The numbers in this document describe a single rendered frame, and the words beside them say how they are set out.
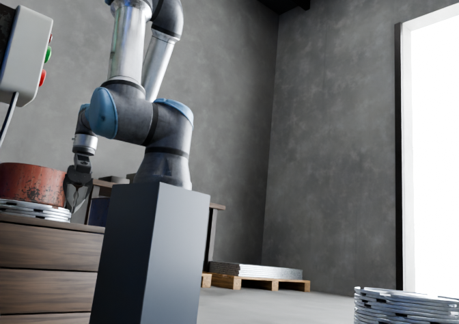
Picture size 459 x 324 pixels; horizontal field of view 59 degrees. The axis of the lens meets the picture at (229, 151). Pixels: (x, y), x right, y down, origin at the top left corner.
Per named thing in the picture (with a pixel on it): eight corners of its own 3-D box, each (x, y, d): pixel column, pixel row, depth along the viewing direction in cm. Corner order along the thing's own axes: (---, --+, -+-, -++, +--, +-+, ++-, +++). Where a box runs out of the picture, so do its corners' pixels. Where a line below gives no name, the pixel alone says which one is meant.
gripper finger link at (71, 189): (70, 214, 133) (76, 186, 136) (72, 212, 128) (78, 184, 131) (60, 212, 132) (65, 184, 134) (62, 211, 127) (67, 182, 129)
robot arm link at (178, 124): (197, 154, 105) (203, 105, 109) (149, 142, 99) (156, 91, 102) (177, 160, 115) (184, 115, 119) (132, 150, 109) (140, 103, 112)
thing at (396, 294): (384, 290, 129) (384, 288, 129) (489, 305, 108) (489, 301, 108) (333, 289, 110) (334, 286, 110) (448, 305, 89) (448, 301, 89)
